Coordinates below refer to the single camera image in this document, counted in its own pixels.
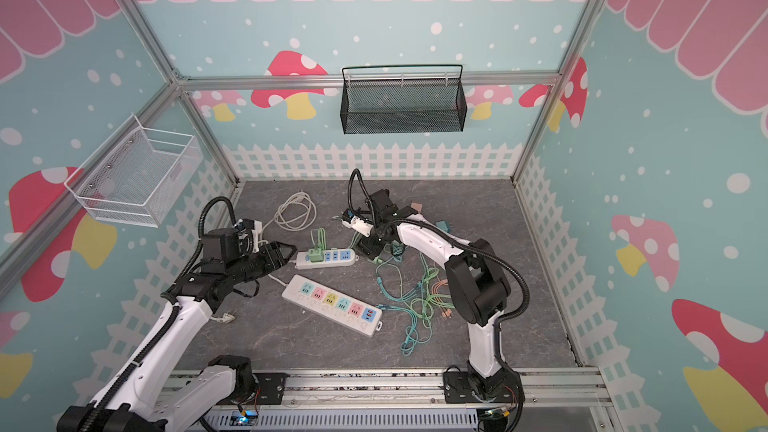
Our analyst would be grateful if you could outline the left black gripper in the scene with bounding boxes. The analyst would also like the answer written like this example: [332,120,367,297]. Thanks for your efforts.
[226,240,297,284]

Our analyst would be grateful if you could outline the green charger plug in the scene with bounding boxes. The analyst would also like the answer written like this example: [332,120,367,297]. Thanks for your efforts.
[307,247,325,263]

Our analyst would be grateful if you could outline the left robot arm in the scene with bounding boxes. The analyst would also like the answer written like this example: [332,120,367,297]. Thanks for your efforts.
[56,196,297,431]

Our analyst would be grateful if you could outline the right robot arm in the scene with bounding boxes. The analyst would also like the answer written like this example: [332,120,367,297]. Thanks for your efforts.
[342,189,530,405]

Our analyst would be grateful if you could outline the small white blue power strip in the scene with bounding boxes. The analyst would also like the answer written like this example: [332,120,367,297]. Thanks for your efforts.
[295,248,358,270]

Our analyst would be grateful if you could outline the large white multicolour power strip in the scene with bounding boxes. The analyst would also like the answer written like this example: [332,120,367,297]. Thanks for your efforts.
[281,275,383,337]

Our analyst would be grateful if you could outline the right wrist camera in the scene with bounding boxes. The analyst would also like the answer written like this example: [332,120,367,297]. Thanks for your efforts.
[341,209,374,237]

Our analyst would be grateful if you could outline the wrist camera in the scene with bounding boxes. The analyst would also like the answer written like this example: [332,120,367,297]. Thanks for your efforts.
[234,219,263,255]
[341,209,374,237]

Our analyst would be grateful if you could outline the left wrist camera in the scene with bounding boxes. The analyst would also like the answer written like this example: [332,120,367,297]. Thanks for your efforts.
[234,219,263,255]

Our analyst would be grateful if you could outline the coiled white power cord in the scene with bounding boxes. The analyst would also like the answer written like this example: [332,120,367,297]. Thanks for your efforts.
[273,191,317,233]

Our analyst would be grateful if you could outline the tangled green charging cables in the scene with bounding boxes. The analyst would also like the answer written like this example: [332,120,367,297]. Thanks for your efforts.
[308,227,463,356]

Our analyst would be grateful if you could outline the black mesh wall basket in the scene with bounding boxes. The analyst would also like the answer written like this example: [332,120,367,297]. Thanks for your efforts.
[340,64,468,134]

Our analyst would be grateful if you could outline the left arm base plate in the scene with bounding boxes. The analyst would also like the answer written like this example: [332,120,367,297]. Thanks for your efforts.
[240,372,288,407]

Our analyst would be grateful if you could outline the white mesh wall basket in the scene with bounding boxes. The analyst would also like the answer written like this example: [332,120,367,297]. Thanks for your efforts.
[64,115,203,228]

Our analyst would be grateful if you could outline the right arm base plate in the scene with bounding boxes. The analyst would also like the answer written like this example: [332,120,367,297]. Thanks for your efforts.
[442,367,525,404]

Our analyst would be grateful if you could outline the aluminium front rail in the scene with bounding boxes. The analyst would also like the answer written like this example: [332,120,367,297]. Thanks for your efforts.
[205,367,622,431]

